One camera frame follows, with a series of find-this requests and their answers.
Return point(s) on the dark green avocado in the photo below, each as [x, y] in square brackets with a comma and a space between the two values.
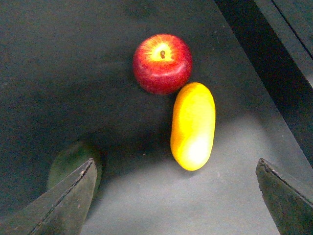
[70, 159]

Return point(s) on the yellow mango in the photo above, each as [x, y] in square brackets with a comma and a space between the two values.
[193, 126]

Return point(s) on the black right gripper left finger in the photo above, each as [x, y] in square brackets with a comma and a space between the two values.
[62, 210]

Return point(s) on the red apple near mango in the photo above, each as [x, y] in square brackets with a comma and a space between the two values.
[162, 64]

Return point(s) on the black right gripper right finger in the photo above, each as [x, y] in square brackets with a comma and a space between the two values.
[288, 200]

